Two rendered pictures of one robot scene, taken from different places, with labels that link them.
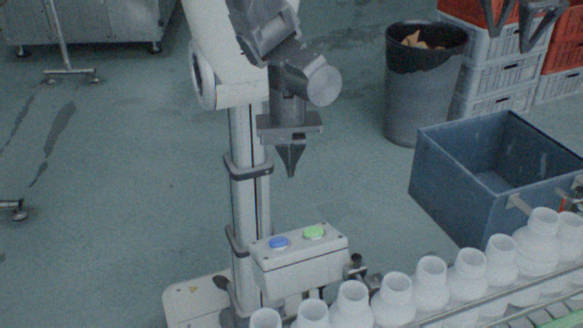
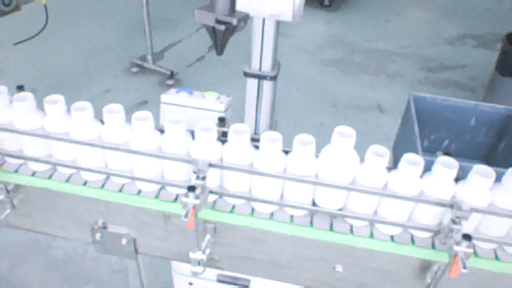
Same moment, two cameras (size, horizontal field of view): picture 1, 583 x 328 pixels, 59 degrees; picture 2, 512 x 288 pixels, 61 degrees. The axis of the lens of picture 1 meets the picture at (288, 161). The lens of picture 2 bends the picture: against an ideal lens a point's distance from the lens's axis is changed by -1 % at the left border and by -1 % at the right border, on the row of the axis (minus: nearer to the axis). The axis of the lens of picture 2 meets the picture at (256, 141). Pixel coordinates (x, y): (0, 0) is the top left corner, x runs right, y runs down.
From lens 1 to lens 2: 53 cm
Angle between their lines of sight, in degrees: 24
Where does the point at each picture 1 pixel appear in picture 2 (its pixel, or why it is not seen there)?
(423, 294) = (227, 148)
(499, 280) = (292, 167)
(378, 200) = not seen: hidden behind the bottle
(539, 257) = (328, 163)
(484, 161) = (477, 150)
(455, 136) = (448, 113)
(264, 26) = not seen: outside the picture
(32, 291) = not seen: hidden behind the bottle
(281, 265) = (172, 103)
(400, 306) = (201, 144)
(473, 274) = (265, 149)
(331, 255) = (209, 112)
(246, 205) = (249, 99)
